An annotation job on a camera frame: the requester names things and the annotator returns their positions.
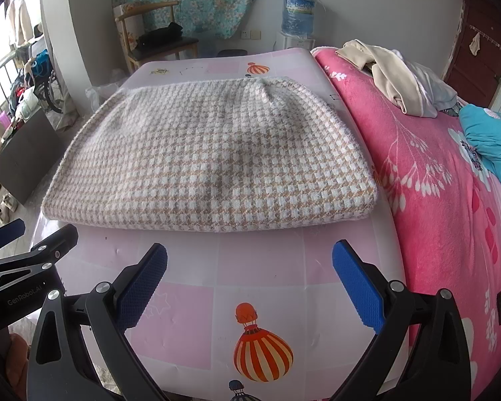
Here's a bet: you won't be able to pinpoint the blue water bottle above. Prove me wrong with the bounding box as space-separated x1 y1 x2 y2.
282 0 317 38

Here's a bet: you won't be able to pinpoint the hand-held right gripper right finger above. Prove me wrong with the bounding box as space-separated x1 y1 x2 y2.
332 240 472 401

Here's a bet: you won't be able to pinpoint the black bag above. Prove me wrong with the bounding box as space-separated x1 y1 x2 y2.
136 22 184 50

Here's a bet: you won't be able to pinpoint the light grey garment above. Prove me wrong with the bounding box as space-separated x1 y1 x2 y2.
392 50 460 118

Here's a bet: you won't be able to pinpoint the beige white houndstooth coat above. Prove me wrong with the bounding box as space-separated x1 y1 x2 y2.
42 75 380 233

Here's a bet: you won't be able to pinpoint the dark red wooden door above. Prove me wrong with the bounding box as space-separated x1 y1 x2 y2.
445 0 501 111

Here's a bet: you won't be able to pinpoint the beige crumpled garment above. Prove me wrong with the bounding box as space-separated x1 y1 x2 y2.
335 39 431 115

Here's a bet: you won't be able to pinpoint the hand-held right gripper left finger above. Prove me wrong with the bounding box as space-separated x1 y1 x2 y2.
25 242 169 401

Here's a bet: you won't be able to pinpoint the white water dispenser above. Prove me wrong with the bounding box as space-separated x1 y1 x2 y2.
274 31 316 53

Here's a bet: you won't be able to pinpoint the wooden chair with black seat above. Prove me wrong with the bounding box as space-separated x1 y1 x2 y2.
114 1 201 74

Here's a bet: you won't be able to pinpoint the pink floral fleece blanket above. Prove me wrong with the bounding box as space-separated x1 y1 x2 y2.
311 46 501 401

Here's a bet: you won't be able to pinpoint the pale hanging garments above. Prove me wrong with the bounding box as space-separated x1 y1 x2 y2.
4 0 34 46

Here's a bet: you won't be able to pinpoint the metal window railing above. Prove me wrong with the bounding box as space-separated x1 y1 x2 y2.
0 50 26 143

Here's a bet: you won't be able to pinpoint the white plastic bag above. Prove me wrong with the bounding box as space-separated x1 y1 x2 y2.
86 69 130 105

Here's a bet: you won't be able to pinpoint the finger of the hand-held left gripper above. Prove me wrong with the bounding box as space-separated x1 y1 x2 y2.
0 218 26 255
0 224 79 280

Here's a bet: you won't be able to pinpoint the colourful clothes pile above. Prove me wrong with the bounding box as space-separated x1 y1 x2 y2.
6 84 40 122

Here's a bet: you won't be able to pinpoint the grey cabinet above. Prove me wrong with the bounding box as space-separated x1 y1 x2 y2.
0 106 56 205

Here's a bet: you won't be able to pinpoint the wheelchair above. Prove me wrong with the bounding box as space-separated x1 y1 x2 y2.
25 49 65 114

